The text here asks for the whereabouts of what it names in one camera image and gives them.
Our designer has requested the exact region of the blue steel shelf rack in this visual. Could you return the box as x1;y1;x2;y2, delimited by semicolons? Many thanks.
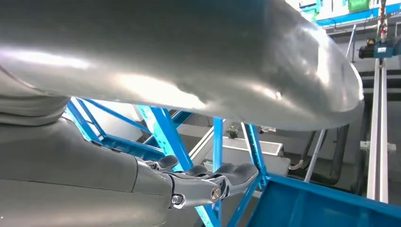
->
64;97;401;227
299;0;401;27

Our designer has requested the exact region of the green plastic crate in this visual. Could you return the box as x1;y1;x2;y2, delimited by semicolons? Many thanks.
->
348;0;371;13

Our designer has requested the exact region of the black hose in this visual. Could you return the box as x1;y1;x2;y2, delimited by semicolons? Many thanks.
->
288;124;350;185

